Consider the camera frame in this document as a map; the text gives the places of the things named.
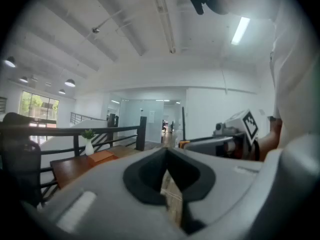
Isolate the distant metal railing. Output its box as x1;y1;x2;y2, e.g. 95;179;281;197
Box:
70;111;108;126

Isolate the white vase with green plant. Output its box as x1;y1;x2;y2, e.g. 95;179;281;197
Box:
80;128;97;157

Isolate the black office chair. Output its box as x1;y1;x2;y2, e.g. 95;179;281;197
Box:
0;112;43;208

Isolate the person in white shirt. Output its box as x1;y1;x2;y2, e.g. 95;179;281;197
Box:
268;0;320;150

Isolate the ceiling strip light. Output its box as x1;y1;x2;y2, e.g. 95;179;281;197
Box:
230;16;251;46

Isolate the person's right forearm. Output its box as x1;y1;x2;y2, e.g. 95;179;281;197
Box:
257;118;284;162

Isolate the small grey gripper camera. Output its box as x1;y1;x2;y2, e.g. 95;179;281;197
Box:
213;121;226;136

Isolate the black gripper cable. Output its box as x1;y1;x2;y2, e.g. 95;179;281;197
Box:
251;139;261;161

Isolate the large window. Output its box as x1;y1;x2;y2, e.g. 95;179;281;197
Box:
21;91;60;129

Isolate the black head-mounted camera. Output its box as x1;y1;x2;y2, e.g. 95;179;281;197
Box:
188;0;209;16

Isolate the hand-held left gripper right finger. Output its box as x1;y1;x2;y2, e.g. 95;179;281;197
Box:
164;146;265;236

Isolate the orange wooden tray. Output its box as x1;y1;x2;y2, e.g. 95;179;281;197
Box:
87;150;120;169

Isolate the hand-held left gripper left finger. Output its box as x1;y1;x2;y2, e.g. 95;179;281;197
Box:
37;147;191;240

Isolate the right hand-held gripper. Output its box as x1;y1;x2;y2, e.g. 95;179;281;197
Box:
184;108;260;160

